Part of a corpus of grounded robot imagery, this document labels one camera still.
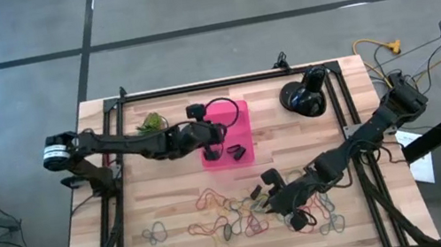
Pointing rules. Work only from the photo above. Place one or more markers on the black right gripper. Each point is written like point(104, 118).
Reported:
point(297, 196)

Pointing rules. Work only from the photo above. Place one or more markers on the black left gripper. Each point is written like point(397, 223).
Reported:
point(192, 139)

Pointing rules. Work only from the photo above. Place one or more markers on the black wide rubber band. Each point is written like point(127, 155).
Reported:
point(255, 192)
point(239, 153)

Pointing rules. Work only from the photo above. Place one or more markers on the large red rubber band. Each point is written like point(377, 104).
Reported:
point(306, 232)

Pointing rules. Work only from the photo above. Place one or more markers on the dark grey oval rubber band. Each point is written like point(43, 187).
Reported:
point(227, 232)

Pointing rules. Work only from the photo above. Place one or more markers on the yellow rubber band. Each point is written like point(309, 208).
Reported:
point(222, 246)

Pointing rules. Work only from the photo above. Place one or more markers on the orange-red rubber band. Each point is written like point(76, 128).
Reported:
point(203, 232)

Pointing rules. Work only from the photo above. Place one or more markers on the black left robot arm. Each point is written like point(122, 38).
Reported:
point(125, 144)

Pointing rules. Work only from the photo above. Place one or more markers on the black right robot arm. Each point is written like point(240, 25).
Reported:
point(365, 130)

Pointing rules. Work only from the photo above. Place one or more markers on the pink translucent plastic bin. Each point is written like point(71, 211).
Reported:
point(236, 135)

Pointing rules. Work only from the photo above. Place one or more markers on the grey-blue rubber band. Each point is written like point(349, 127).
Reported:
point(332, 230)

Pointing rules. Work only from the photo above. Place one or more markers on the teal rubber band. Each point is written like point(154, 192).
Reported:
point(238, 205)

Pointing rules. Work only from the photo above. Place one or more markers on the small potted green plant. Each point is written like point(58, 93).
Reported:
point(152, 121)

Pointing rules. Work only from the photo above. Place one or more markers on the black desk lamp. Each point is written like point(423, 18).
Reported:
point(304, 100)

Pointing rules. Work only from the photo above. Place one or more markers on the silver mounting plate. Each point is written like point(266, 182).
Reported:
point(117, 170)
point(351, 130)

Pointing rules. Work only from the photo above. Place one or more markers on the white paper sheet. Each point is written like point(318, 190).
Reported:
point(423, 170)

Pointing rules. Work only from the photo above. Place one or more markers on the black diagonal bar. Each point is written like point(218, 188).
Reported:
point(433, 135)

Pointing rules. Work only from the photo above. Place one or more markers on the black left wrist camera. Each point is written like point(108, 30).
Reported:
point(196, 111)

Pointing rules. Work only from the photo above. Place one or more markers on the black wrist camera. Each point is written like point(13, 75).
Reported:
point(272, 177)
point(196, 111)

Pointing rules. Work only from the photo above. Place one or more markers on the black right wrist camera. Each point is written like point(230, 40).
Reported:
point(272, 177)

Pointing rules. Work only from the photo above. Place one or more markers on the black aluminium table frame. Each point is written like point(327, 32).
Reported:
point(218, 83)

